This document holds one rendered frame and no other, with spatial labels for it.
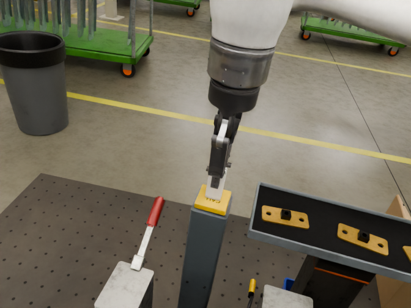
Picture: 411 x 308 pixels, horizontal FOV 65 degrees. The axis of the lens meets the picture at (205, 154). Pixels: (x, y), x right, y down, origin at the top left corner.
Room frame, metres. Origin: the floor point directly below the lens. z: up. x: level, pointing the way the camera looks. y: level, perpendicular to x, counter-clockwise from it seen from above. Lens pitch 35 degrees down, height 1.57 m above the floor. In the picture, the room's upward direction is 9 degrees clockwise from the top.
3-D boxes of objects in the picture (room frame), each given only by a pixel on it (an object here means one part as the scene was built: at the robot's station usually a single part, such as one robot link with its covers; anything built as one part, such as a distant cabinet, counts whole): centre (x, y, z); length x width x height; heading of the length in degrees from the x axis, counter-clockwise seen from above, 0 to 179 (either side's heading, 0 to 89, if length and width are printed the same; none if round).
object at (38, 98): (2.33, 1.44, 0.36); 0.50 x 0.50 x 0.73
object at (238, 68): (0.46, -0.03, 1.42); 0.09 x 0.09 x 0.06
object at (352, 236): (0.40, -0.29, 1.17); 0.08 x 0.04 x 0.01; 72
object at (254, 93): (0.46, -0.03, 1.35); 0.08 x 0.07 x 0.09; 171
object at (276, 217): (0.42, -0.16, 1.17); 0.08 x 0.04 x 0.01; 87
